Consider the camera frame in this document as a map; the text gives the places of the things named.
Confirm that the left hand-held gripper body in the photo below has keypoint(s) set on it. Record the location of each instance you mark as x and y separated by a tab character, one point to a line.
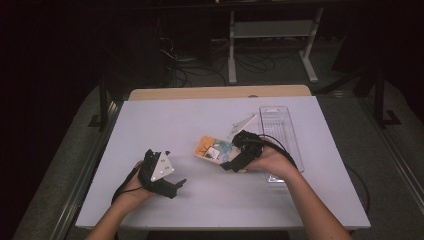
161	166

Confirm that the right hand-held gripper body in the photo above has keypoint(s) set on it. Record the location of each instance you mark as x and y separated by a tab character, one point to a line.
248	145

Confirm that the clear plastic bin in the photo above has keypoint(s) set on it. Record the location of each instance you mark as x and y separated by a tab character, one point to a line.
278	123

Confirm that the person's right hand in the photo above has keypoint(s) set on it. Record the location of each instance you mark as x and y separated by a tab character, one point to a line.
275	163

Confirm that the person's left hand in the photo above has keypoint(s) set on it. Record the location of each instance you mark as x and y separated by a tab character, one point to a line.
133	193

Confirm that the light wooden table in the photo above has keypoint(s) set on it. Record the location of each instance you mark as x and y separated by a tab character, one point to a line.
200	92

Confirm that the black metal stand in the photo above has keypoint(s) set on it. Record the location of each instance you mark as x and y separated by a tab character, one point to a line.
379	100
103	100

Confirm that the aluminium floor rail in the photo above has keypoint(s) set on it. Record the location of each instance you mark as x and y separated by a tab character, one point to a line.
83	180
396	160

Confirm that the white metal desk frame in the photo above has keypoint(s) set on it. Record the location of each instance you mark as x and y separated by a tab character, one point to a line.
271	29

